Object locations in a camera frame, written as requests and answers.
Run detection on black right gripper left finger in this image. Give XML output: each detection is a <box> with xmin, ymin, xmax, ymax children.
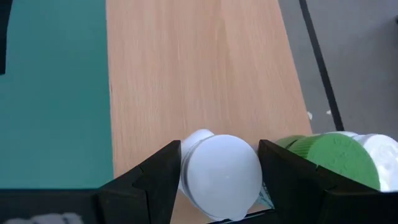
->
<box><xmin>96</xmin><ymin>139</ymin><xmax>182</xmax><ymax>224</ymax></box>

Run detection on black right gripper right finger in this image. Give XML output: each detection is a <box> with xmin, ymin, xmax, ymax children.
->
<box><xmin>257</xmin><ymin>139</ymin><xmax>382</xmax><ymax>224</ymax></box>

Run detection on green cap supplement bottle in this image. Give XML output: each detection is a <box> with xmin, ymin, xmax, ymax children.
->
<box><xmin>275</xmin><ymin>132</ymin><xmax>382</xmax><ymax>191</ymax></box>

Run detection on small white pill bottle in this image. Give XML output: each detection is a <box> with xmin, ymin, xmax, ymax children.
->
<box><xmin>181</xmin><ymin>128</ymin><xmax>216</xmax><ymax>156</ymax></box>

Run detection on white bottle with printed label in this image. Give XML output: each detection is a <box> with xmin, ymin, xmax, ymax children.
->
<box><xmin>178</xmin><ymin>133</ymin><xmax>264</xmax><ymax>222</ymax></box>

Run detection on wooden shelf black metal legs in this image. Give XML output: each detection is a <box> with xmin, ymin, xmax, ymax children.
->
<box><xmin>104</xmin><ymin>0</ymin><xmax>313</xmax><ymax>224</ymax></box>

